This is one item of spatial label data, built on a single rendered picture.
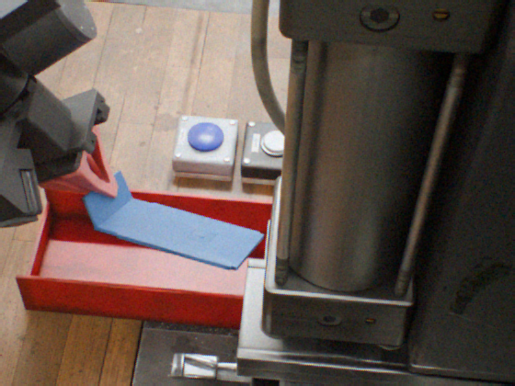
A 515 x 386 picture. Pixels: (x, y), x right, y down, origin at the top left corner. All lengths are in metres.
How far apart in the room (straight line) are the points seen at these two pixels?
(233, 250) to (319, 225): 0.36
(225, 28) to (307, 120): 0.79
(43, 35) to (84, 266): 0.32
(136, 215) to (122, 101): 0.28
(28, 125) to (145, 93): 0.39
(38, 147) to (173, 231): 0.15
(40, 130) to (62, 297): 0.22
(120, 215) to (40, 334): 0.16
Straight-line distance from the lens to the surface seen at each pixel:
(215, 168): 1.08
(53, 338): 1.00
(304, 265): 0.57
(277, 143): 1.08
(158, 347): 0.99
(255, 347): 0.66
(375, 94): 0.45
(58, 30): 0.79
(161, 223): 0.92
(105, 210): 0.92
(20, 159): 0.81
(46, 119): 0.83
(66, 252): 1.05
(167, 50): 1.24
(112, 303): 0.98
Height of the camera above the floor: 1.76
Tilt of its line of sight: 53 degrees down
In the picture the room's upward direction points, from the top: 3 degrees clockwise
